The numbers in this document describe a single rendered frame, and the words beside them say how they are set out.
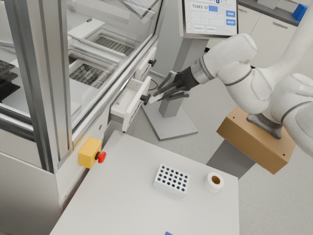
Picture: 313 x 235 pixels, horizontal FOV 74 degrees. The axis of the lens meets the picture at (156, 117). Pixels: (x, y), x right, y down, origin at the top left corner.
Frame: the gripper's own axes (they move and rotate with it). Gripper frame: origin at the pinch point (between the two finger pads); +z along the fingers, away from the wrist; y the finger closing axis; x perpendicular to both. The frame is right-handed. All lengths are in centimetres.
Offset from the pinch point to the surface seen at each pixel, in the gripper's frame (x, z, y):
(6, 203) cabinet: 47, 53, 10
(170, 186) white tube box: 28.5, 0.9, -22.1
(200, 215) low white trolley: 33.0, -3.9, -35.1
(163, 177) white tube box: 26.4, 2.9, -19.2
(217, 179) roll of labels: 17.5, -8.7, -36.8
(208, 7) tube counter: -93, -20, 4
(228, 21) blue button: -102, -25, -14
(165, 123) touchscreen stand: -83, 67, -59
